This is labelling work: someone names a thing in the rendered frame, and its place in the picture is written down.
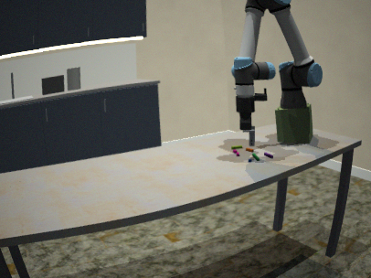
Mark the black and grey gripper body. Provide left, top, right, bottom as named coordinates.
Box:
left=234, top=85, right=267, bottom=130

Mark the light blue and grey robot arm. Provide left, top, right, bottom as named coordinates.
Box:
left=231, top=0, right=323, bottom=109

